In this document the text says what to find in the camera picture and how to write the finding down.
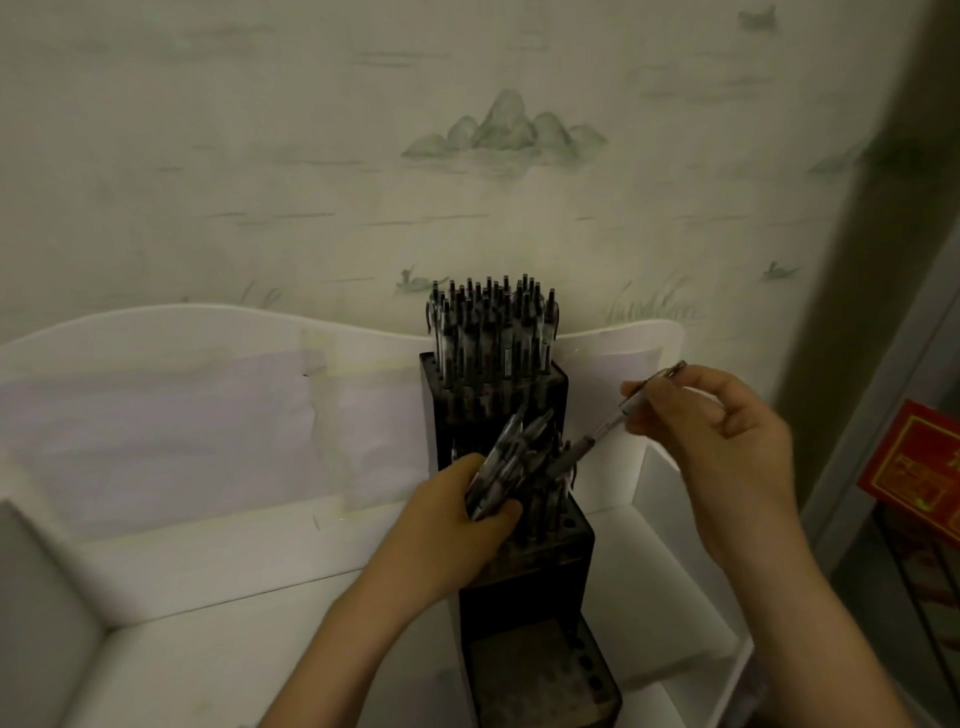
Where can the person's left hand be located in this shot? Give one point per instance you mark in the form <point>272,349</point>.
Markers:
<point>442,540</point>

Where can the person's right hand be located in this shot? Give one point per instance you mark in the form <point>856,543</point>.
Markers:
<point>735,450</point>

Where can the black tiered pen holder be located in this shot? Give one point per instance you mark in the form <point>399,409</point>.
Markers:
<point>525,592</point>

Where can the bunch of black pens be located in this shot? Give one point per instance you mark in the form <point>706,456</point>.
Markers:
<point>510,457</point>

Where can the black gel pen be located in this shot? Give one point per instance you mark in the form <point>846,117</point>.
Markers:
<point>592,435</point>

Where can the row of black pens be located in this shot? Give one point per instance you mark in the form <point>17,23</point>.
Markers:
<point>491,330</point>

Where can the person's left forearm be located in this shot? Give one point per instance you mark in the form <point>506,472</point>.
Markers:
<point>337,660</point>

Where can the person's right forearm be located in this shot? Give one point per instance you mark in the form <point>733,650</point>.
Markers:
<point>817,645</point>

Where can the red sign plate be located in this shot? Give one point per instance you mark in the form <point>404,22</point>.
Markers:
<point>911,472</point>

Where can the dark glass cabinet door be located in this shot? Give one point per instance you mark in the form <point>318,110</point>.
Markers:
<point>900,600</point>

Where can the white curved-back shelf unit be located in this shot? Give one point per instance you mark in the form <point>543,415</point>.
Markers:
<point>187,585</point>

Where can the grey door frame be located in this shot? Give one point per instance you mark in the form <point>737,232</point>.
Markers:
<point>862,420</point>

